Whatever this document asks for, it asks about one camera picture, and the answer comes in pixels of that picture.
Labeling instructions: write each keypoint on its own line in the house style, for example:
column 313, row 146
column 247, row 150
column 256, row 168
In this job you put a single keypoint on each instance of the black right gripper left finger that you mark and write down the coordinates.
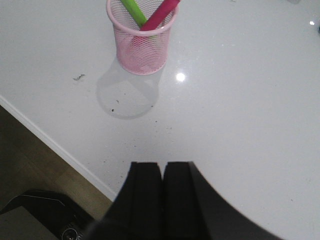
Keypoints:
column 136, row 213

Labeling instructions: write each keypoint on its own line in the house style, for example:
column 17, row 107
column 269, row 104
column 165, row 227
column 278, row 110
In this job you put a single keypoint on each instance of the pink marker pen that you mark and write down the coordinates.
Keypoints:
column 158, row 16

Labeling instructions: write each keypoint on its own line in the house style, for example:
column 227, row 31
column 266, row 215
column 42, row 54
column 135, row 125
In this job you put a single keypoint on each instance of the green marker pen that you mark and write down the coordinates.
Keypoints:
column 135, row 12

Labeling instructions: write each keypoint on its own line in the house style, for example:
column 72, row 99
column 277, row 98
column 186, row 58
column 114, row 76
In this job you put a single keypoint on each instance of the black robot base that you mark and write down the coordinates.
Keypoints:
column 61, row 215

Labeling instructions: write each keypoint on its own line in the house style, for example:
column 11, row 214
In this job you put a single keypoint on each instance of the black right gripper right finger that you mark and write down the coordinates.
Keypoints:
column 194, row 210

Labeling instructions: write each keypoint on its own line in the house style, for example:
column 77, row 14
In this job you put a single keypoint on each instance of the pink mesh pen holder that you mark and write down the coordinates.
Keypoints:
column 139, row 60

